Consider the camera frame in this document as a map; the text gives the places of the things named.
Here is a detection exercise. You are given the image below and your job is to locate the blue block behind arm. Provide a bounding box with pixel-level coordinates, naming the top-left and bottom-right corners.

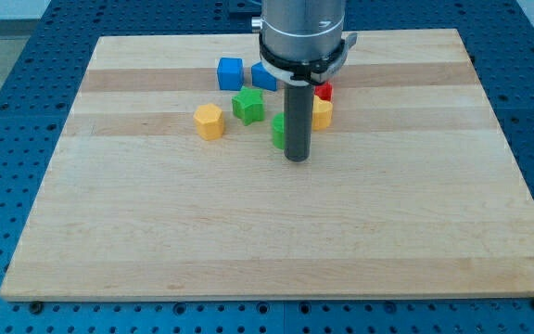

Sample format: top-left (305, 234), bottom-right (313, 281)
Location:
top-left (251, 62), bottom-right (277, 91)

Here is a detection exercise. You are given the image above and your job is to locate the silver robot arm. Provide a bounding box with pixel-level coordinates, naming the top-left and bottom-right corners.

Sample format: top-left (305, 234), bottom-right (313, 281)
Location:
top-left (259, 0), bottom-right (358, 86)

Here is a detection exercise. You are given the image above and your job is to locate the green star block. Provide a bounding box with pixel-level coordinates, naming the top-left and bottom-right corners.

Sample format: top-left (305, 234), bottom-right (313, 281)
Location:
top-left (232, 86), bottom-right (264, 126)

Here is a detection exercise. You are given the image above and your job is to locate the green cylinder block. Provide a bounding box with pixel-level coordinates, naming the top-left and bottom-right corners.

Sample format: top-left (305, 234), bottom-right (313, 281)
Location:
top-left (271, 112), bottom-right (285, 149)

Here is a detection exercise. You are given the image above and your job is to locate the dark grey pointer rod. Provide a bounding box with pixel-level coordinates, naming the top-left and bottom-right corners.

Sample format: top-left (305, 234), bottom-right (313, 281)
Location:
top-left (284, 84), bottom-right (314, 162)

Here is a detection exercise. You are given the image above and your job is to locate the yellow hexagon block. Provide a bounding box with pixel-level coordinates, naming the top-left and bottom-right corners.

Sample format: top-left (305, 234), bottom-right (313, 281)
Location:
top-left (194, 104), bottom-right (224, 141)

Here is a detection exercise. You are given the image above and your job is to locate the yellow heart block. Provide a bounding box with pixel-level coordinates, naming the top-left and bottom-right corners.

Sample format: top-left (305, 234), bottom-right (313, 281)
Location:
top-left (311, 96), bottom-right (333, 131)

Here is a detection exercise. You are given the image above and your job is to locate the red block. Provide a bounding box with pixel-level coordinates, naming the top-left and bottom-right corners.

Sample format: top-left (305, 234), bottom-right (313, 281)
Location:
top-left (314, 82), bottom-right (334, 102)

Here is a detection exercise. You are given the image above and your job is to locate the blue cube block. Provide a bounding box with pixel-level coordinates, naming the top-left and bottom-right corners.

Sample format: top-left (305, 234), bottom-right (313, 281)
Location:
top-left (217, 58), bottom-right (244, 91)

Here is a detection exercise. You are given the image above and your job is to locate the wooden board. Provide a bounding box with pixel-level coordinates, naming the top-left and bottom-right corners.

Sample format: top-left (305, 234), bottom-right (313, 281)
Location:
top-left (0, 29), bottom-right (534, 302)

